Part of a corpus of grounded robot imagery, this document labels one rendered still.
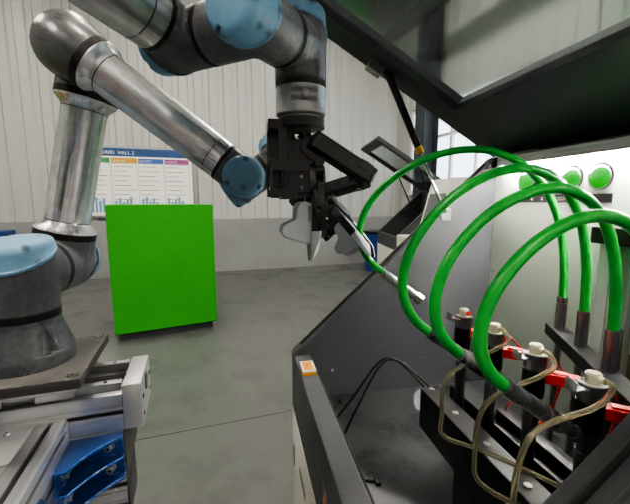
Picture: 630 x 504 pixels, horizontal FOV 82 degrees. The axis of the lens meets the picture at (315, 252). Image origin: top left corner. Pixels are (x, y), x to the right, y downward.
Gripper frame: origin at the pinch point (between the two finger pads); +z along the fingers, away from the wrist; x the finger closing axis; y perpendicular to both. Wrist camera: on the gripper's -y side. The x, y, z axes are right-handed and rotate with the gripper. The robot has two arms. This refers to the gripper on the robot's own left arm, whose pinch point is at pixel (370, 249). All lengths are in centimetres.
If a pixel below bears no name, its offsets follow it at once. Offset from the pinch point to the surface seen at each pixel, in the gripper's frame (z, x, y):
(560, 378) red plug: 32.5, 13.6, -10.3
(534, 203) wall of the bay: 10.4, -24.7, -32.3
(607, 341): 33.4, 7.3, -18.3
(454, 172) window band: -158, -585, -116
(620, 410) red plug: 36.4, 19.7, -12.6
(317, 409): 18.2, 5.5, 25.8
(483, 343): 22.4, 29.6, -6.9
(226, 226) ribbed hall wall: -337, -476, 252
